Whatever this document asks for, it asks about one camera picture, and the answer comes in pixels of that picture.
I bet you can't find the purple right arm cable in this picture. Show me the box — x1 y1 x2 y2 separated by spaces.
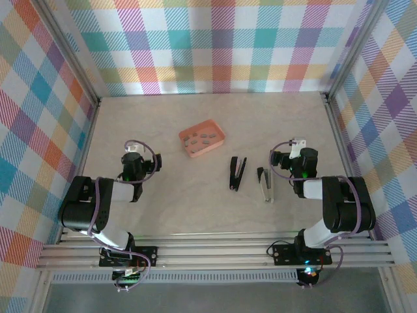
268 140 363 290

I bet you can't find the thin black wire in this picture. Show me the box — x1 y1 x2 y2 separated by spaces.
266 240 294 258

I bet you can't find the grey slotted cable duct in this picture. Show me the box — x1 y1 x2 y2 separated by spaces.
51 272 300 284

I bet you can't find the aluminium frame post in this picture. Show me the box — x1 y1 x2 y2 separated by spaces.
38 0 102 107
324 0 388 102

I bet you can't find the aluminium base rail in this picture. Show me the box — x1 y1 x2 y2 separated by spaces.
35 231 397 270

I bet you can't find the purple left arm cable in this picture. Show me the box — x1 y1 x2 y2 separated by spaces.
87 139 161 291

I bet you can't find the orange plastic tray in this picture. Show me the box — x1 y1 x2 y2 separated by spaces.
178 119 227 160

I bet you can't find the black stapler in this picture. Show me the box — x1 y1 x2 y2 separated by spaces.
229 156 248 192

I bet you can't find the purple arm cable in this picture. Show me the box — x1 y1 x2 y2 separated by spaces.
268 140 363 290
87 139 161 291

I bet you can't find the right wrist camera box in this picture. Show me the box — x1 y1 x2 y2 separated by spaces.
290 136 308 160

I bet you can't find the aluminium side rail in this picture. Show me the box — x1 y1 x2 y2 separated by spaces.
57 97 101 244
322 93 379 241

